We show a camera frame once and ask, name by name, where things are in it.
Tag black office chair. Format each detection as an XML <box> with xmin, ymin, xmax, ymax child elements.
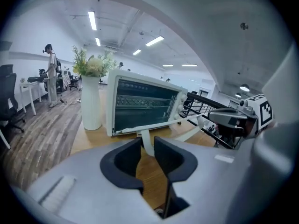
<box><xmin>0</xmin><ymin>63</ymin><xmax>26</xmax><ymax>150</ymax></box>

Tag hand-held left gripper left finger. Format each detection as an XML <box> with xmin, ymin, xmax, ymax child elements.
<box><xmin>27</xmin><ymin>138</ymin><xmax>161</xmax><ymax>224</ymax></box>

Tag white toaster oven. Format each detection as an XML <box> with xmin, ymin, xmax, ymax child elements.
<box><xmin>105</xmin><ymin>69</ymin><xmax>189</xmax><ymax>138</ymax></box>

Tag wooden table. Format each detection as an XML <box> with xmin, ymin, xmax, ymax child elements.
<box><xmin>69</xmin><ymin>87</ymin><xmax>235</xmax><ymax>217</ymax></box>

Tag white desk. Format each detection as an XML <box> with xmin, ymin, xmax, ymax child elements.
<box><xmin>19</xmin><ymin>77</ymin><xmax>51</xmax><ymax>116</ymax></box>

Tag black metal railing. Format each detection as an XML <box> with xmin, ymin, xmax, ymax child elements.
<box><xmin>183</xmin><ymin>91</ymin><xmax>236</xmax><ymax>150</ymax></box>

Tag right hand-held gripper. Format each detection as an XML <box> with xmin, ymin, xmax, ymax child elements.
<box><xmin>207</xmin><ymin>93</ymin><xmax>274</xmax><ymax>147</ymax></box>

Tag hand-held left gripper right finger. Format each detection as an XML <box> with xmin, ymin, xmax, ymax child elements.
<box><xmin>154</xmin><ymin>135</ymin><xmax>255</xmax><ymax>224</ymax></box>

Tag white ribbed vase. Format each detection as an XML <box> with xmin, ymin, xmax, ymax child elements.
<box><xmin>80</xmin><ymin>75</ymin><xmax>103</xmax><ymax>131</ymax></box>

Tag group of ceiling strip lights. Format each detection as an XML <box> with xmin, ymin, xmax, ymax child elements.
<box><xmin>87</xmin><ymin>10</ymin><xmax>199</xmax><ymax>68</ymax></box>

